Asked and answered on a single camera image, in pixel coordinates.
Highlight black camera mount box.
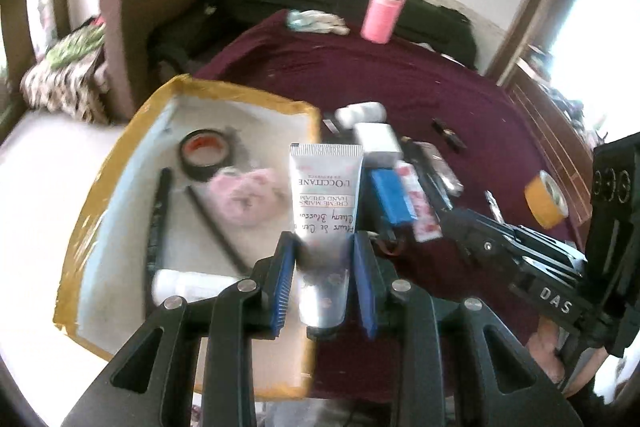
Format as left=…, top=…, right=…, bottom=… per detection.
left=584, top=134, right=639, bottom=357

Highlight white charger adapter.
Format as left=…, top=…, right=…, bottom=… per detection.
left=354, top=122, right=401, bottom=157

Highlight yellow tape roll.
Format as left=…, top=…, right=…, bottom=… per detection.
left=524, top=170, right=568, bottom=230

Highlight black lipstick tube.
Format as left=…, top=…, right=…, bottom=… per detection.
left=432, top=118, right=466, bottom=153

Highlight brown armchair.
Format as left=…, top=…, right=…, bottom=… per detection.
left=99, top=0, right=195, bottom=121

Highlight patterned flat case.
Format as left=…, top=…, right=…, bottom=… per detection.
left=418, top=142, right=464, bottom=197

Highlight black sofa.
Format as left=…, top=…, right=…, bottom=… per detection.
left=146, top=0, right=477, bottom=72

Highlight yellow taped foam box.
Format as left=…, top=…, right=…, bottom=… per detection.
left=53, top=74, right=322, bottom=400

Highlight red white packet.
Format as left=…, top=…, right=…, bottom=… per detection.
left=394, top=160, right=442, bottom=243

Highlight thin black pencil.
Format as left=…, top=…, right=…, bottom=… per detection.
left=186, top=185, right=250, bottom=275

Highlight patterned blanket pile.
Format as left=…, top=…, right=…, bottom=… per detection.
left=20, top=23, right=110, bottom=124

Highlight black marker pen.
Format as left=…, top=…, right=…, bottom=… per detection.
left=144, top=167, right=174, bottom=317

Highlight white teal gloves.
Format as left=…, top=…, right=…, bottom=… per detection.
left=286, top=10, right=349, bottom=36

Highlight white round jar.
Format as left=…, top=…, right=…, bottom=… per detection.
left=334, top=102, right=387, bottom=130

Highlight small metal clip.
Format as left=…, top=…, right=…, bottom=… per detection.
left=485, top=191, right=504, bottom=223

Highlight person's right hand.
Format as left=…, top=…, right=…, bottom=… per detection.
left=526, top=317, right=565, bottom=384

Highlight blue rectangular box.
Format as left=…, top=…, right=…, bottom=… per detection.
left=369, top=169, right=416, bottom=228

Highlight black tape roll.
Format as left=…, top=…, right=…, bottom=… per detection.
left=178, top=129, right=233, bottom=182

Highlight pink water bottle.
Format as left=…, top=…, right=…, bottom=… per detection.
left=360, top=0, right=405, bottom=44

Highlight white roll in box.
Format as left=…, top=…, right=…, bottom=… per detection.
left=151, top=269, right=239, bottom=305

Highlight pink fluffy pom-pom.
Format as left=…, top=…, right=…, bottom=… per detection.
left=207, top=167, right=285, bottom=227

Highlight maroon bed cover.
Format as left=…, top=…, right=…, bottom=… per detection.
left=192, top=8, right=597, bottom=403

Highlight white L'Occitane hand cream tube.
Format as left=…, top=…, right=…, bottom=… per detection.
left=288, top=143, right=363, bottom=329

